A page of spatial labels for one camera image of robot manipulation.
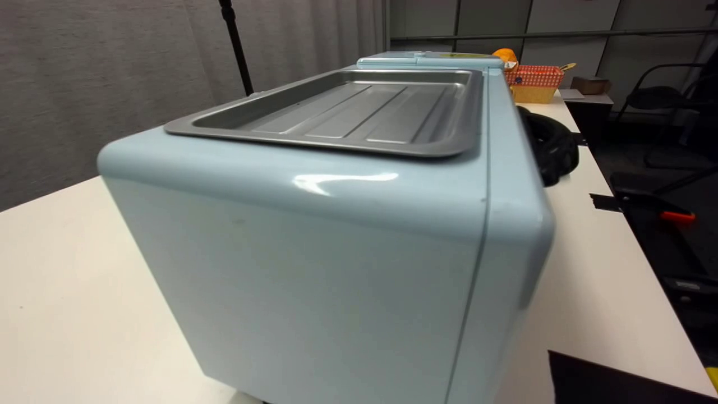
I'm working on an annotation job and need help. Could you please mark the black stand pole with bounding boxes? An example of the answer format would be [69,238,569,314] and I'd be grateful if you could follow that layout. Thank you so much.
[218,0,255,97]

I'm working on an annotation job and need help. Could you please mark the brown cardboard box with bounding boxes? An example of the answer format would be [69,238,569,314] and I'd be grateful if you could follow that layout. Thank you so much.
[571,76,613,95]

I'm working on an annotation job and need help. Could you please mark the black clamp with orange tip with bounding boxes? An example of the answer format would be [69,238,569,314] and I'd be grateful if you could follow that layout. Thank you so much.
[589,192,697,226]

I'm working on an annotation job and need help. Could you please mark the black folding chair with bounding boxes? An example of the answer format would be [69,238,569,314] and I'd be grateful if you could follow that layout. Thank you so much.
[615,62,718,130]

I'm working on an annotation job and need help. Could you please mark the light blue toy oven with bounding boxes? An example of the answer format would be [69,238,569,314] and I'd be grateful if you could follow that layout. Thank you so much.
[96,50,557,404]

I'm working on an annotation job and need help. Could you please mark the orange patterned basket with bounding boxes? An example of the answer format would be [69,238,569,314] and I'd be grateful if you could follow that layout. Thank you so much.
[503,65,565,89]

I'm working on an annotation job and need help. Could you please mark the grey metal baking tray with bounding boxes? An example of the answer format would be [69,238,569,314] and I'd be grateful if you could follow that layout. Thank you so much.
[164,68,485,158]

